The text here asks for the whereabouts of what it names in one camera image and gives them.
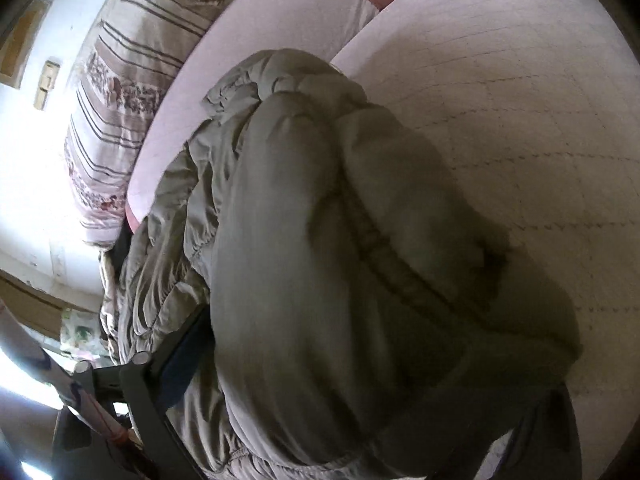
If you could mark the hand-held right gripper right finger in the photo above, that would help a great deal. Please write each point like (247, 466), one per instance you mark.
(555, 440)

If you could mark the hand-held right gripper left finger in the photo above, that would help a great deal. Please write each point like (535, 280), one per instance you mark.
(177, 360)

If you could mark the olive quilted hooded jacket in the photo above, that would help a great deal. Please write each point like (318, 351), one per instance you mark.
(350, 260)

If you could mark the floral print cushion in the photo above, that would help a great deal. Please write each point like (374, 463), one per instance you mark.
(80, 335)

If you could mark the white blue-printed tube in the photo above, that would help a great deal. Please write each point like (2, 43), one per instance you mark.
(30, 350)

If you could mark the striped floral pillow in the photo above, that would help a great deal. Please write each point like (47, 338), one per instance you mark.
(125, 85)

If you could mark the pink sofa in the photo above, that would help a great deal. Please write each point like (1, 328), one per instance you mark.
(525, 110)

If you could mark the pink brown bolster cushion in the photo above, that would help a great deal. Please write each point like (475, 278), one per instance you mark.
(250, 35)

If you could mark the brown wooden window frame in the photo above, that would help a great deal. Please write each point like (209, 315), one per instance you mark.
(40, 305)

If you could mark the beige wall switch plate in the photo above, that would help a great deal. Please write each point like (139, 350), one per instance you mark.
(51, 73)
(42, 97)

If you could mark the yellow framed wall panel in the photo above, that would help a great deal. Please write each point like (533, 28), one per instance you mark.
(20, 45)

